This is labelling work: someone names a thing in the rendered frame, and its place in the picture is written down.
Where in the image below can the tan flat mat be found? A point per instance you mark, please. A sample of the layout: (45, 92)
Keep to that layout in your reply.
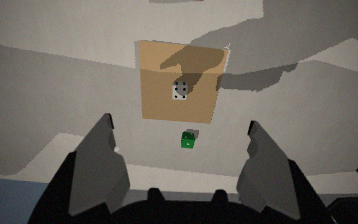
(163, 63)

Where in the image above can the green die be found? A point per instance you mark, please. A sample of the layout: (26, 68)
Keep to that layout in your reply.
(187, 140)

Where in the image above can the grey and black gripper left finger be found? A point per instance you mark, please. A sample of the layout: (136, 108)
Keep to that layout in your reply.
(90, 184)

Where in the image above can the white die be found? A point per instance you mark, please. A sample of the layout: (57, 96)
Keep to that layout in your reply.
(179, 90)

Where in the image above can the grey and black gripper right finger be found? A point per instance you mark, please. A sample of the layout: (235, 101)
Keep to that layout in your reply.
(274, 185)

